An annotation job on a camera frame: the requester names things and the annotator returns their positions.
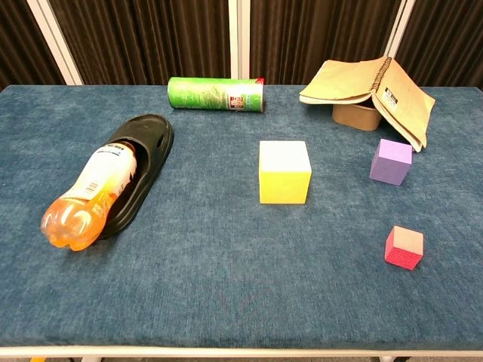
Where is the purple foam cube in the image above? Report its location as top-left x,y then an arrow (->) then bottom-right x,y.
369,138 -> 414,187

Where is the small pink foam cube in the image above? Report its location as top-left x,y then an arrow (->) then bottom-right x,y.
383,225 -> 424,271

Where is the large yellow foam cube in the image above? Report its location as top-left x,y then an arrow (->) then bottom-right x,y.
258,140 -> 312,205

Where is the blue table cloth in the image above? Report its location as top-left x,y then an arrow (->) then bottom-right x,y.
0,84 -> 483,348

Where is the green chips can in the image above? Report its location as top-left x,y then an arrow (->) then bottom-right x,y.
167,76 -> 266,113

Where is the black rubber clog shoe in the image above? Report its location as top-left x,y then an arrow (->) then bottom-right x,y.
97,114 -> 175,240

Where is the brown paper bowl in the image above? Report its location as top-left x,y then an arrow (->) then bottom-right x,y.
331,103 -> 383,132

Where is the orange drink plastic bottle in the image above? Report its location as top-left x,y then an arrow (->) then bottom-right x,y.
40,140 -> 138,252

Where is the brown spiral notebook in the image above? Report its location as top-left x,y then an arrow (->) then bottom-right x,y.
299,56 -> 436,153

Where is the white partition post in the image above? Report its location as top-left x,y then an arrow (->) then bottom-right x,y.
384,0 -> 418,57
26,0 -> 84,86
228,0 -> 251,79

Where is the white table frame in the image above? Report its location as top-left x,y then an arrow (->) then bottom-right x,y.
0,345 -> 483,362

